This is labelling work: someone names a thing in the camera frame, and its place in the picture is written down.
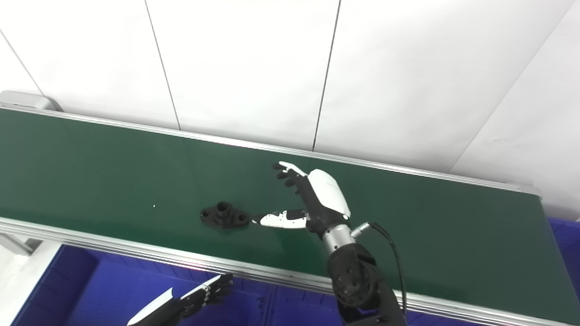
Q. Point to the black flanged part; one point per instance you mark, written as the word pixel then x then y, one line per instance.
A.
pixel 224 216

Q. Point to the green conveyor belt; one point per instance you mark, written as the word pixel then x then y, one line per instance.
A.
pixel 113 172
pixel 136 253

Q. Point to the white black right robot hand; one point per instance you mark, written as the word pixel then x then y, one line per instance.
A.
pixel 326 194

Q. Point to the blue plastic bin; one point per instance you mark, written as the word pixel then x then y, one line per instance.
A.
pixel 299 308
pixel 90 290
pixel 568 244

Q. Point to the grey conveyor support bracket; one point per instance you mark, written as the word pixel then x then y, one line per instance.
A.
pixel 16 244

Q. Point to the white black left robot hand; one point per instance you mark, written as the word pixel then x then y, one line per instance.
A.
pixel 167 312

